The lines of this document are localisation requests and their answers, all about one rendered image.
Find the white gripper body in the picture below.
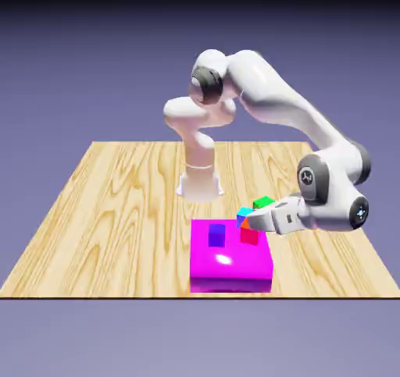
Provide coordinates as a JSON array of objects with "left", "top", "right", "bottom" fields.
[{"left": 245, "top": 195, "right": 302, "bottom": 235}]

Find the large magenta box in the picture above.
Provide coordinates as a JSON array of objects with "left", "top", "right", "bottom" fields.
[{"left": 189, "top": 218, "right": 274, "bottom": 293}]

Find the small purple cube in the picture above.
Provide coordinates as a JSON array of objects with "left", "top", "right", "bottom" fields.
[{"left": 207, "top": 223, "right": 227, "bottom": 247}]

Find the small green cube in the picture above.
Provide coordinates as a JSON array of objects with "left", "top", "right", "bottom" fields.
[{"left": 252, "top": 195, "right": 277, "bottom": 211}]

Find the small cyan cube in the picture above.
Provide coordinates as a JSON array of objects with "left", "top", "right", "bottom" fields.
[{"left": 235, "top": 206, "right": 255, "bottom": 229}]

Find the small red cube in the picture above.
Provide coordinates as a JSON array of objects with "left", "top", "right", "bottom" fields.
[{"left": 239, "top": 218, "right": 261, "bottom": 247}]

